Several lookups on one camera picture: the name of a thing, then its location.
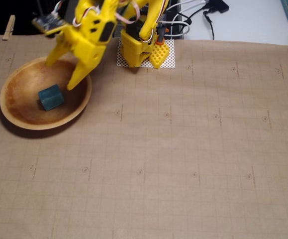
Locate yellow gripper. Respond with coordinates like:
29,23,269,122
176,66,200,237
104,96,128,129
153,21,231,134
45,0,118,91

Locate blue rectangular block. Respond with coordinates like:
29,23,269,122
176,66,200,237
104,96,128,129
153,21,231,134
38,84,66,112

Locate round wooden bowl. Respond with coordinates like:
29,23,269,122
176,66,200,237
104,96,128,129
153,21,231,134
0,56,93,130

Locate wooden clothespin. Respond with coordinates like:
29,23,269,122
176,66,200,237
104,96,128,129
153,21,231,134
2,14,16,41

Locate black orange clamp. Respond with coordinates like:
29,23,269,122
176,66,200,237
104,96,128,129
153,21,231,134
155,23,169,46

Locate white mesh mat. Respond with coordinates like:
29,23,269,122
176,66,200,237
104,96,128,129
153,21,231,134
116,38,176,70

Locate black power adapter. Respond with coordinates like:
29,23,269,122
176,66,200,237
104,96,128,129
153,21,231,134
203,0,230,14

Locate brown grid paper mat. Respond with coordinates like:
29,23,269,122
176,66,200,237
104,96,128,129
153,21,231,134
0,33,288,239

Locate small camera circuit board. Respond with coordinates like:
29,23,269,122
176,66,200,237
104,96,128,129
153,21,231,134
31,13,67,35

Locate white looped cable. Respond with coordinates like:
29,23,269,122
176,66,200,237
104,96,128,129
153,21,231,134
162,19,192,38

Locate white usb cable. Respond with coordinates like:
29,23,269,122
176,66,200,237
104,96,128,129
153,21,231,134
168,0,206,13

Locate black adapter cable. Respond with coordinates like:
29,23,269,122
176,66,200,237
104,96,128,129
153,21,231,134
202,9,215,40

